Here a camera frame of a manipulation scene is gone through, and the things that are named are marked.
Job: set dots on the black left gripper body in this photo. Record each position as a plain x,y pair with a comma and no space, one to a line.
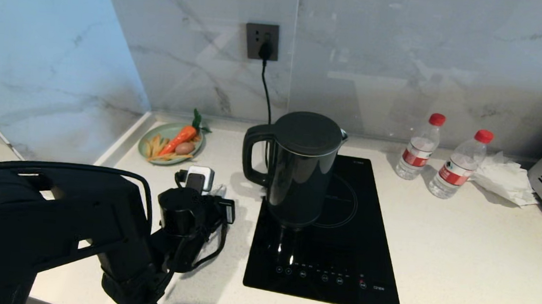
216,212

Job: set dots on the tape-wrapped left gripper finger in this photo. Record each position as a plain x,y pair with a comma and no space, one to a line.
223,192
215,190

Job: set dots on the black electric kettle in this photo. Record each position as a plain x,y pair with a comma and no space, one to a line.
300,173

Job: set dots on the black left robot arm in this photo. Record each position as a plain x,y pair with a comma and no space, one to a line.
45,236

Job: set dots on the red-capped water bottle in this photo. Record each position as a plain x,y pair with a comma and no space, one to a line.
458,170
419,153

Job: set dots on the brown toy egg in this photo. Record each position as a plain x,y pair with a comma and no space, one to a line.
185,148

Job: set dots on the orange toy carrot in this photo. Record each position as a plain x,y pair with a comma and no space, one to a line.
178,141

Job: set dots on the yellow toy fries pile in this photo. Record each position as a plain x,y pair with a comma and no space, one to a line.
154,147

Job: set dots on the green plate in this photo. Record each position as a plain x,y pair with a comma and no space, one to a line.
153,136

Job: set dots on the black glass induction cooktop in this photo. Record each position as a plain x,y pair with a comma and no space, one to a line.
339,261

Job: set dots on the crumpled white tissue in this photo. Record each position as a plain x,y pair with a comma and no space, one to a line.
502,180

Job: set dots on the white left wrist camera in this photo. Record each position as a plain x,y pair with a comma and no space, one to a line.
200,179

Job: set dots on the dark grey wall socket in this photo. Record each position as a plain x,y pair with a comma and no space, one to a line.
262,37

